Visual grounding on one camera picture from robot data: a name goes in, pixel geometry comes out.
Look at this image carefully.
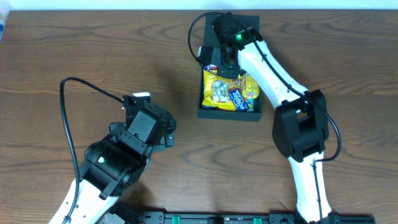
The purple Dairy Milk bar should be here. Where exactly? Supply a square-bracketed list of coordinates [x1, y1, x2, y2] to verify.
[203, 64, 218, 73]

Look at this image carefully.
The black gift box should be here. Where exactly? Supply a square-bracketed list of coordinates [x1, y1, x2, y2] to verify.
[197, 15, 262, 122]

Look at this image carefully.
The yellow nuts snack bag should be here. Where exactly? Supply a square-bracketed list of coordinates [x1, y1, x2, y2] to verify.
[201, 71, 235, 111]

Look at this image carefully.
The yellow Mentos gum bottle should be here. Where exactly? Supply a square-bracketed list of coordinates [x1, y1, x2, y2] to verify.
[242, 73, 260, 100]

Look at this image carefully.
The blue Eclipse mints tin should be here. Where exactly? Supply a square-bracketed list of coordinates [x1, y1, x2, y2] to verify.
[229, 89, 249, 112]

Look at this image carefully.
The green Haribo worms bag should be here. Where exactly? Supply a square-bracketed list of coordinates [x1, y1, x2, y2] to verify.
[228, 78, 255, 113]

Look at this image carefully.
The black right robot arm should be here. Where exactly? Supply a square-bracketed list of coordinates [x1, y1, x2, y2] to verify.
[194, 12, 336, 223]

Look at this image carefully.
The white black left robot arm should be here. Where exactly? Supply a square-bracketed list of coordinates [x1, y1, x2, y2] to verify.
[51, 103, 176, 223]

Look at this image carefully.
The black mounting rail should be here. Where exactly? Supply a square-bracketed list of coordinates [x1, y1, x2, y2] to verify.
[102, 202, 377, 224]

